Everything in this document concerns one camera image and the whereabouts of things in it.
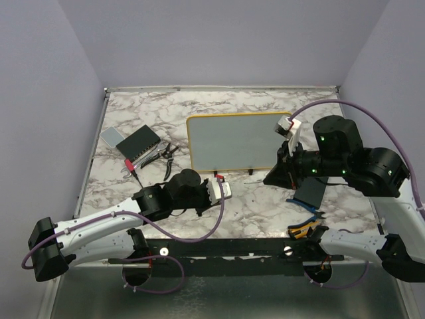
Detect blue handled pliers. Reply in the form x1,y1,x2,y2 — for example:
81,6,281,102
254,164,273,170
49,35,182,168
286,199,325,221

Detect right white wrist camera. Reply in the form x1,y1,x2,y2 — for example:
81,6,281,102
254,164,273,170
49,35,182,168
274,115,302,157

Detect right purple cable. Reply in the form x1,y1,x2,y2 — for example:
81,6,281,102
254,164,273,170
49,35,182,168
287,100,425,290

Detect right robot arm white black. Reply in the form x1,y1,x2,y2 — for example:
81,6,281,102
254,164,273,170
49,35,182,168
263,115,424,282

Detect yellow framed whiteboard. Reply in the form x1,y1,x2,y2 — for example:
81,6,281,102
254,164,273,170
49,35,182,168
186,112,288,172

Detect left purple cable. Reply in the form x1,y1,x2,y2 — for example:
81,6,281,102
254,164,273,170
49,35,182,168
21,175,230,295

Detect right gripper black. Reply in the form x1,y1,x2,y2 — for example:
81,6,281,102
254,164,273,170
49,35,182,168
264,137,347,189

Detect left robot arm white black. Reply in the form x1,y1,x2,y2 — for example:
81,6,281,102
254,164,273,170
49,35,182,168
21,169,226,282

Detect yellow black utility knife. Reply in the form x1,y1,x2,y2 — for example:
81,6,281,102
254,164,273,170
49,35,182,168
287,217,325,240

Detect black pruning shears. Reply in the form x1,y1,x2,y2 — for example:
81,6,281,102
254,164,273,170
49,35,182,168
160,143,179,181

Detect white marker pen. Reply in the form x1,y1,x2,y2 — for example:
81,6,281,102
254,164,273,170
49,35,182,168
244,179,263,185

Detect grey white small device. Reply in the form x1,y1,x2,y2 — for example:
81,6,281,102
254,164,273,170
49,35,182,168
100,127,124,148

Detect aluminium table frame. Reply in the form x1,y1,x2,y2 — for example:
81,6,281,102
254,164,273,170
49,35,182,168
38,86,424,318

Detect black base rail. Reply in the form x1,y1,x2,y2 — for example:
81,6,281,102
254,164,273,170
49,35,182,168
109,237,346,278

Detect black network switch box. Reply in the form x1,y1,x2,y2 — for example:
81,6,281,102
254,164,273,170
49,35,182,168
116,125,161,162

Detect purple cable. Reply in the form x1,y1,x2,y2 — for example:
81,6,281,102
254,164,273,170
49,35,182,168
21,175,230,295
287,100,425,290

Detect black flat box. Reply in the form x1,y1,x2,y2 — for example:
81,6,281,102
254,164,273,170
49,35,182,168
293,177,328,209

